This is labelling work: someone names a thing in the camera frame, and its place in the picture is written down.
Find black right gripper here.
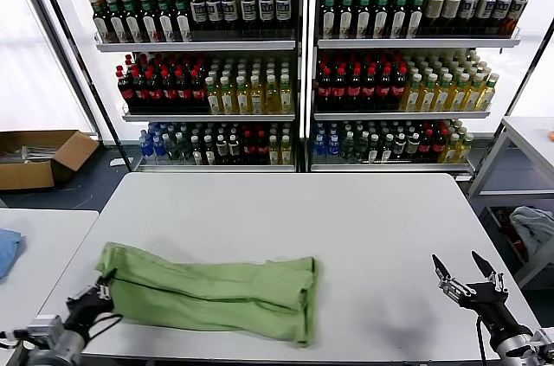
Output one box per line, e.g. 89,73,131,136
431,251,516,335

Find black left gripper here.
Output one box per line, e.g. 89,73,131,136
66,269,118,328

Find green printed t-shirt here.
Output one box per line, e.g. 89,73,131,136
93,242,324,349

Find red cloth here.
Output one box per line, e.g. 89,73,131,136
497,209,528,257

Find grey laundry bin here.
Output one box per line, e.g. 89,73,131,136
480,204,532,275

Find pale grey-blue cloth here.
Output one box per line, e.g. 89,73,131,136
509,205,554,258

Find blue folded cloth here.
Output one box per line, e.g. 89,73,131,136
0,227,28,283

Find brown cardboard box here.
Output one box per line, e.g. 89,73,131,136
0,129,101,192

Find small red cap cola bottle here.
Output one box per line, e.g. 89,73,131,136
431,128,447,164
254,130,269,166
242,130,256,166
418,128,434,164

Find small dark bottle white cap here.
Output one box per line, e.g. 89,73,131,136
367,132,382,164
215,134,229,166
227,134,242,166
406,132,421,164
203,134,216,166
380,132,395,164
392,132,408,164
190,134,204,166

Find small blue drink bottle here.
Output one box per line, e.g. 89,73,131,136
325,132,340,164
312,132,327,164
151,132,166,166
138,132,153,166

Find clear plastic packets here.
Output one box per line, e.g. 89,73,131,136
0,144,60,167

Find white metal side table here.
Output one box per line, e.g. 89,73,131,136
467,116,554,290

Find small green water bottle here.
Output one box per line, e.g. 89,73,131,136
177,132,192,166
353,131,368,164
165,132,180,166
339,131,355,164

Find grey metal shelf unit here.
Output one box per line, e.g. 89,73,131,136
307,0,523,177
64,0,305,175

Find green cap tea bottle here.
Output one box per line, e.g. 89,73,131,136
106,0,126,43
371,0,390,38
406,0,424,38
337,0,355,38
172,0,192,43
122,0,143,43
91,0,110,43
138,0,159,43
155,0,176,43
320,0,338,38
354,0,372,38
389,0,407,38

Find dark bottle blue white label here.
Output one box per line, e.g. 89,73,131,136
222,0,239,41
475,0,497,37
240,0,258,41
206,0,223,41
274,0,292,41
190,0,207,41
493,0,514,37
257,0,275,41
459,0,479,37

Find dark bottle beige label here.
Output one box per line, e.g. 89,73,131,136
425,0,445,37
441,0,461,37

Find reddish tea bottle white cap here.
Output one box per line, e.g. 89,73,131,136
506,0,529,37

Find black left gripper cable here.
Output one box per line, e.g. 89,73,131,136
88,312,125,341

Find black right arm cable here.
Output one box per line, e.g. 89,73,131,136
474,316,488,363

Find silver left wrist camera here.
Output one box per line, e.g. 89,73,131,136
28,314,65,341

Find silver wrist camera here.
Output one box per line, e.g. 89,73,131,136
534,327,554,361
28,314,65,341

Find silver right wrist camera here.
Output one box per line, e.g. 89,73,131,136
534,327,554,361

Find black left camera cable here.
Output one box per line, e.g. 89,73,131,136
0,330,31,350

